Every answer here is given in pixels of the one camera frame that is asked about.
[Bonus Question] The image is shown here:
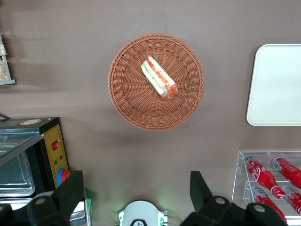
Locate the black yellow food warmer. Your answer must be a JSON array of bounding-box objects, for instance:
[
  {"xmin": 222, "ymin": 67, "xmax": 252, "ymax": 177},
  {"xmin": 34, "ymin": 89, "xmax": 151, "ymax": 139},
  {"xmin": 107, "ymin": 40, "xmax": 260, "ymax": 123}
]
[{"xmin": 0, "ymin": 113, "xmax": 92, "ymax": 226}]

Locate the clear acrylic bottle rack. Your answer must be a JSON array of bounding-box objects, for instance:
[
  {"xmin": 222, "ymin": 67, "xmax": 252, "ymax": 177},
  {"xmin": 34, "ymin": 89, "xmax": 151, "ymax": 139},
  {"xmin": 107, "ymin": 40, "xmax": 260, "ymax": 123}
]
[{"xmin": 231, "ymin": 150, "xmax": 301, "ymax": 226}]

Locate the steel pan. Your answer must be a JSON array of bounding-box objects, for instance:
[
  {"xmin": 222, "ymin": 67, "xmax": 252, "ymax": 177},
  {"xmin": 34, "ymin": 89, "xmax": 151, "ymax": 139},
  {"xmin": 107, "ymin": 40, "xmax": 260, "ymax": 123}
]
[{"xmin": 0, "ymin": 150, "xmax": 36, "ymax": 198}]

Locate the cream plastic tray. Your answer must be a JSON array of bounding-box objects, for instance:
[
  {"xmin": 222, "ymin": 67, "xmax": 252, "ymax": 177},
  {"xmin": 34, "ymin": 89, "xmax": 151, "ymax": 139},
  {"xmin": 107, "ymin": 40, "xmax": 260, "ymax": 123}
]
[{"xmin": 246, "ymin": 43, "xmax": 301, "ymax": 127}]

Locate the triangle sandwich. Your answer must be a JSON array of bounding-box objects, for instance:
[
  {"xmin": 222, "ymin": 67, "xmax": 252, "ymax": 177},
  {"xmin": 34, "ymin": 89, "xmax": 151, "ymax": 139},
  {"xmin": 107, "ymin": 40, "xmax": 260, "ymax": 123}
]
[{"xmin": 140, "ymin": 55, "xmax": 179, "ymax": 99}]

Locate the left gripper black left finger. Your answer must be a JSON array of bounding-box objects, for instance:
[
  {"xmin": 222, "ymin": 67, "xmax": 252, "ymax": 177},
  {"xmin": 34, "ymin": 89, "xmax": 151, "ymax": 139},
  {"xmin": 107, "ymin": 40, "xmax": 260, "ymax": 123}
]
[{"xmin": 27, "ymin": 170, "xmax": 85, "ymax": 226}]

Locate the red cola bottle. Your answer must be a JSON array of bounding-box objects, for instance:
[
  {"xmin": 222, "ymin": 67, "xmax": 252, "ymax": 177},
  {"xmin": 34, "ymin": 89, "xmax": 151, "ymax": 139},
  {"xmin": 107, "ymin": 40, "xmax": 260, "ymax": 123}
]
[
  {"xmin": 270, "ymin": 156, "xmax": 301, "ymax": 189},
  {"xmin": 243, "ymin": 155, "xmax": 286, "ymax": 200},
  {"xmin": 282, "ymin": 185, "xmax": 301, "ymax": 216},
  {"xmin": 250, "ymin": 187, "xmax": 288, "ymax": 224}
]

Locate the grey wire bread rack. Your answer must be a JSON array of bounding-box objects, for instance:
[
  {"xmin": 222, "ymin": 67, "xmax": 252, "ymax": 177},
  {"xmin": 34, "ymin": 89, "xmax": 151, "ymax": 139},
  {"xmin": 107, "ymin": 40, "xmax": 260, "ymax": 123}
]
[{"xmin": 0, "ymin": 35, "xmax": 16, "ymax": 86}]

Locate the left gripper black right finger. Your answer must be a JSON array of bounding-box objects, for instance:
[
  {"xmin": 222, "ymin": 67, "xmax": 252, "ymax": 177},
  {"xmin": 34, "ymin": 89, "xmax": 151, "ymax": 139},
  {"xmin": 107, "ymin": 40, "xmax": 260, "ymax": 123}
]
[{"xmin": 180, "ymin": 170, "xmax": 289, "ymax": 226}]

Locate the bagged bread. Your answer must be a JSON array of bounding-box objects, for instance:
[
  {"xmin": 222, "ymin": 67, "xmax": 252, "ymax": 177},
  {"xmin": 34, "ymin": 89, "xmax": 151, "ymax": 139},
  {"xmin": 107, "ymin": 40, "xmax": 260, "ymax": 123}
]
[
  {"xmin": 0, "ymin": 60, "xmax": 9, "ymax": 81},
  {"xmin": 0, "ymin": 35, "xmax": 7, "ymax": 56}
]

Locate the round brown wicker basket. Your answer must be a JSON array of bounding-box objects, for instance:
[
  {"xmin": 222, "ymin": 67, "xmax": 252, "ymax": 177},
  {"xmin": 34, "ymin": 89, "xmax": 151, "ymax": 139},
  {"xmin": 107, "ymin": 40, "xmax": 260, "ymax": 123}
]
[{"xmin": 108, "ymin": 33, "xmax": 205, "ymax": 131}]

